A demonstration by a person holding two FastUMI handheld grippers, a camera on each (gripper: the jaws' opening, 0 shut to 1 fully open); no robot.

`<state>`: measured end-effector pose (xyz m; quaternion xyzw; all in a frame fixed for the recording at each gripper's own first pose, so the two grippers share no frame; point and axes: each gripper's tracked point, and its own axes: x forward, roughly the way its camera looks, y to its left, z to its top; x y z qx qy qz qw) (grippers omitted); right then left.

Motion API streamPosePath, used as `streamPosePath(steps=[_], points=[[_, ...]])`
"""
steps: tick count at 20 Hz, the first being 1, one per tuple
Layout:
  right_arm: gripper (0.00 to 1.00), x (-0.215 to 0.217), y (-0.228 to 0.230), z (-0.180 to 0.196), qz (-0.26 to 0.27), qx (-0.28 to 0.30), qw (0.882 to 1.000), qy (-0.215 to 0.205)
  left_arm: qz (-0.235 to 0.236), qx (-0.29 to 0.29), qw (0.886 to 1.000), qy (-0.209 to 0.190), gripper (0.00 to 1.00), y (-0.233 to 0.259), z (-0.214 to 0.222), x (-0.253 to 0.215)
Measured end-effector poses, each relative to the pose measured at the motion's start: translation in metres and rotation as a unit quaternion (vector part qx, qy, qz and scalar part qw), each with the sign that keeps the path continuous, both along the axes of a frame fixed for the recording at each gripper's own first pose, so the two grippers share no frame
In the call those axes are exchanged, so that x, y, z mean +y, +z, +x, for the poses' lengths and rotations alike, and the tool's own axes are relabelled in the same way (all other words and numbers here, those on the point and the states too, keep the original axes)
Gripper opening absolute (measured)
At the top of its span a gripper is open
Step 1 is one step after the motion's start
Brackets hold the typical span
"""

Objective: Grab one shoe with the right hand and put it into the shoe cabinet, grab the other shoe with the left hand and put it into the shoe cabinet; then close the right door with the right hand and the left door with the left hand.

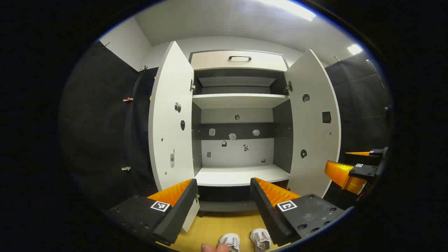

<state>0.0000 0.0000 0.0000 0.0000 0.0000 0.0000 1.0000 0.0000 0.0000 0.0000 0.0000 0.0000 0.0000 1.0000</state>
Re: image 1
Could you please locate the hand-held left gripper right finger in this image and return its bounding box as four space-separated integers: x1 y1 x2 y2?
250 177 347 247

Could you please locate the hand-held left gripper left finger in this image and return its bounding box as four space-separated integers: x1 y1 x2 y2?
104 178 201 246

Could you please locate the white sneaker shoe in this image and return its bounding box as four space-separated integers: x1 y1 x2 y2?
250 228 272 252
219 233 241 252

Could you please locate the white shoe cabinet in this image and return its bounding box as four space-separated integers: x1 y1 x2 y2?
189 50 294 213

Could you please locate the white shoe cabinet door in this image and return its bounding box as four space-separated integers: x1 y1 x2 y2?
148 41 201 233
284 49 342 198

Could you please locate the black backdrop cloth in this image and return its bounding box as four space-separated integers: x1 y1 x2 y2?
59 40 393 210

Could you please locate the long ceiling light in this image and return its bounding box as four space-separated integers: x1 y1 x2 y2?
261 0 316 22

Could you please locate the white cabinet drawer black handle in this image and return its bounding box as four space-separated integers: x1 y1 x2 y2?
190 51 288 72

